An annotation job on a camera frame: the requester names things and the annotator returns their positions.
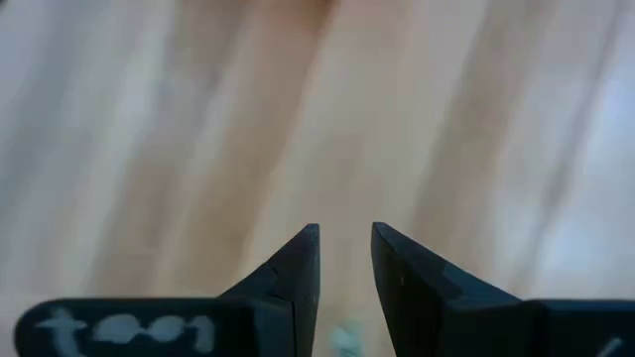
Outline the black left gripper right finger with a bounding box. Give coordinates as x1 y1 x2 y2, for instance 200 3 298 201
370 221 635 357

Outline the green white packet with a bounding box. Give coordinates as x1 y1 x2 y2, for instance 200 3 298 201
329 316 366 357

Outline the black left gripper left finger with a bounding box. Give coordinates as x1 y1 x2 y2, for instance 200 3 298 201
13 222 321 357

